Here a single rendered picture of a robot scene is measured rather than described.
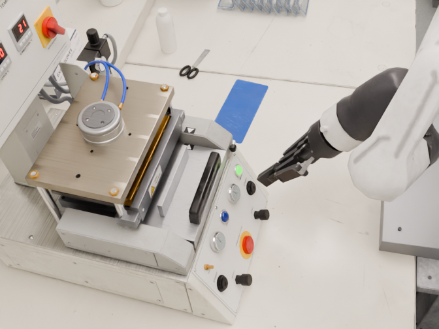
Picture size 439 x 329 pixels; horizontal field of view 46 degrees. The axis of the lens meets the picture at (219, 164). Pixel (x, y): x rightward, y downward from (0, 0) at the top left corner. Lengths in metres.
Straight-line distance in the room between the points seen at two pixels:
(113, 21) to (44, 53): 0.76
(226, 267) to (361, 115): 0.43
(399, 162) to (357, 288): 0.44
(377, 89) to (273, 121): 0.60
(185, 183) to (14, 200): 0.37
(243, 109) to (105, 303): 0.64
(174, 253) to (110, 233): 0.12
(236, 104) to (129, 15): 0.51
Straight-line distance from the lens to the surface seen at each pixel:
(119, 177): 0.90
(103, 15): 1.79
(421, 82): 0.77
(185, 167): 1.07
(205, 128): 1.09
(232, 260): 1.11
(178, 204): 1.02
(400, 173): 0.81
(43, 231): 1.10
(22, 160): 1.10
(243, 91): 1.51
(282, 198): 1.28
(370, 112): 0.88
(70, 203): 1.04
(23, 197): 1.17
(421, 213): 1.25
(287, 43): 1.67
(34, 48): 1.00
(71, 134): 0.99
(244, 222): 1.16
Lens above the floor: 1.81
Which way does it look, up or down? 52 degrees down
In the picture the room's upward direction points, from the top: 6 degrees counter-clockwise
